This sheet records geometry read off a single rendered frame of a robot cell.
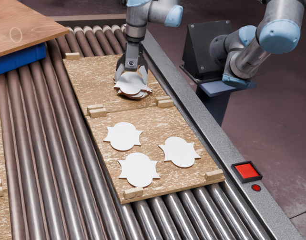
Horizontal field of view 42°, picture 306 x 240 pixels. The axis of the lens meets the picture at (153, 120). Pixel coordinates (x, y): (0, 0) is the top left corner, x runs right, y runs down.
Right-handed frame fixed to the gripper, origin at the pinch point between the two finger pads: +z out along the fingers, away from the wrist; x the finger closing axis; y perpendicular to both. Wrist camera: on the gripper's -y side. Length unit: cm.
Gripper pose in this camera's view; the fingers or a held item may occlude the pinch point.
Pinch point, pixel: (130, 83)
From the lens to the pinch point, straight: 155.7
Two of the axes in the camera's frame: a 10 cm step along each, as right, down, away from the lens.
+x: -9.9, -0.8, -0.8
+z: -1.1, 7.9, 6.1
